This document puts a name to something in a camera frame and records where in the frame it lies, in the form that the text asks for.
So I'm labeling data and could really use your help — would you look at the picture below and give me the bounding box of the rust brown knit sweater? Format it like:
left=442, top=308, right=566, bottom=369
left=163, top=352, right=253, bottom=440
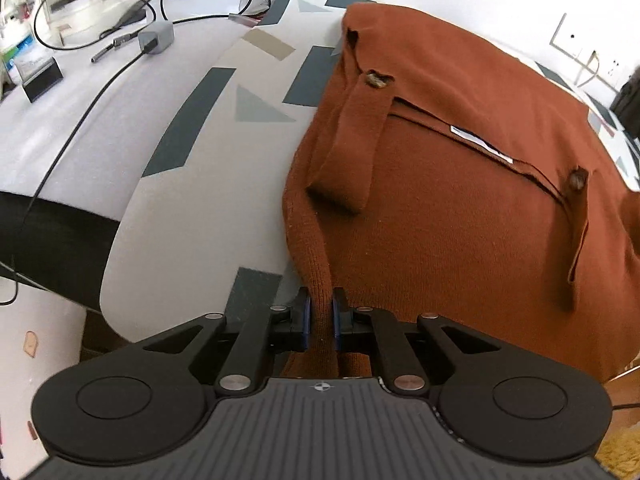
left=281, top=2, right=640, bottom=386

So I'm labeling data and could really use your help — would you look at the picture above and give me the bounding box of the black power cable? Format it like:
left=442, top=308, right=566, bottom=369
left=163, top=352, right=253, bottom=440
left=0, top=15, right=241, bottom=306

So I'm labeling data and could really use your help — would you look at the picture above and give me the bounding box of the flat black device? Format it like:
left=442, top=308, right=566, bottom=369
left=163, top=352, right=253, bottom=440
left=112, top=2, right=148, bottom=28

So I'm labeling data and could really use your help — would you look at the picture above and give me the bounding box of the white wall socket plate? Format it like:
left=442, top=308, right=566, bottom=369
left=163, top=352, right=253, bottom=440
left=606, top=57, right=632, bottom=87

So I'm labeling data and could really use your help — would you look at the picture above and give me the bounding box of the yellow rug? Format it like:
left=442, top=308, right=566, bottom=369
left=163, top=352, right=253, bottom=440
left=595, top=425, right=640, bottom=480

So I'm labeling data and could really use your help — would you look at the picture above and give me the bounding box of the white wall plate with hole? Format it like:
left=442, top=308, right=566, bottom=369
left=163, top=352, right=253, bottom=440
left=550, top=12, right=598, bottom=63

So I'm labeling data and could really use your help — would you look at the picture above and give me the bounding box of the metal plug connector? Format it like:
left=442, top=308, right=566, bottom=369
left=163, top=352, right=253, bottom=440
left=91, top=30, right=143, bottom=63

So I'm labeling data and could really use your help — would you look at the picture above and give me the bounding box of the small black box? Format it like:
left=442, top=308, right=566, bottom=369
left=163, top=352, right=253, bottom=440
left=22, top=57, right=63, bottom=103

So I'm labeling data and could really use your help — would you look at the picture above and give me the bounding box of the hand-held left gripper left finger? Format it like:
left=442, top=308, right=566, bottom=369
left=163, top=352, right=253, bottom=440
left=142, top=287, right=313, bottom=395

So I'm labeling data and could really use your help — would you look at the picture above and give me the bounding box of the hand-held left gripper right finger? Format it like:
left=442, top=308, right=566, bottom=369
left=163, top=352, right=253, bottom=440
left=331, top=287, right=501, bottom=395

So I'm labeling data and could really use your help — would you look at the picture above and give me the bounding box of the geometric patterned tablecloth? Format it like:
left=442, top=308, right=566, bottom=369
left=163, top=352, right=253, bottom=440
left=97, top=0, right=640, bottom=346

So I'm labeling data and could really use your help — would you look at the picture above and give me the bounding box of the grey power adapter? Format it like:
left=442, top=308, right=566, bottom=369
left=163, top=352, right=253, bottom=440
left=137, top=22, right=176, bottom=56

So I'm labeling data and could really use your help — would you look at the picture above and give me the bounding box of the looped black cable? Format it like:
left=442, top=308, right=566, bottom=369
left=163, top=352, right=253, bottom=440
left=33, top=0, right=162, bottom=52

